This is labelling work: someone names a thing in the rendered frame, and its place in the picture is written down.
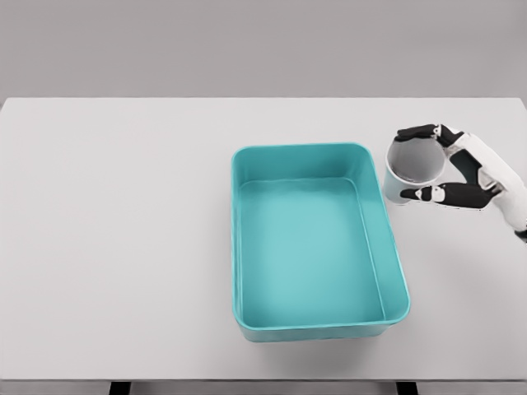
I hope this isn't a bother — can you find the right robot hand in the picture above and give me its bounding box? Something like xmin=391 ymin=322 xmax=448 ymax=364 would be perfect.
xmin=395 ymin=123 xmax=523 ymax=211

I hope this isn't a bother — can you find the white paper cup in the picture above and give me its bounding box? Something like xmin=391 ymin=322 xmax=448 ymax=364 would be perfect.
xmin=383 ymin=137 xmax=446 ymax=206

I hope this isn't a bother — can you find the teal rectangular basket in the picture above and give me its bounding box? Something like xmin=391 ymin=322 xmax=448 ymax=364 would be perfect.
xmin=230 ymin=142 xmax=412 ymax=343

